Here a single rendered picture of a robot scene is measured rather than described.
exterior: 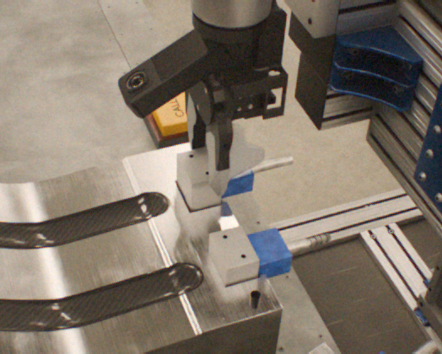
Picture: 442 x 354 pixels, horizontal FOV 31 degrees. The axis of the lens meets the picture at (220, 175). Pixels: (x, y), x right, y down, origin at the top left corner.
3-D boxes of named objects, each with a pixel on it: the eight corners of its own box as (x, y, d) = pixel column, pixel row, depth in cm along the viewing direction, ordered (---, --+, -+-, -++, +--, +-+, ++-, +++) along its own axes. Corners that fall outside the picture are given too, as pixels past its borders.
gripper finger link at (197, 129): (239, 150, 92) (251, 100, 84) (191, 161, 90) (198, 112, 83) (229, 129, 93) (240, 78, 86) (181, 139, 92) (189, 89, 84)
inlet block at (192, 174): (280, 160, 96) (284, 127, 92) (297, 190, 92) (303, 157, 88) (175, 186, 92) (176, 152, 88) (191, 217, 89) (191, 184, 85)
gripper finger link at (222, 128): (235, 174, 81) (232, 97, 76) (221, 179, 80) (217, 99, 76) (218, 153, 85) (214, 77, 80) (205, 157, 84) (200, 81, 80)
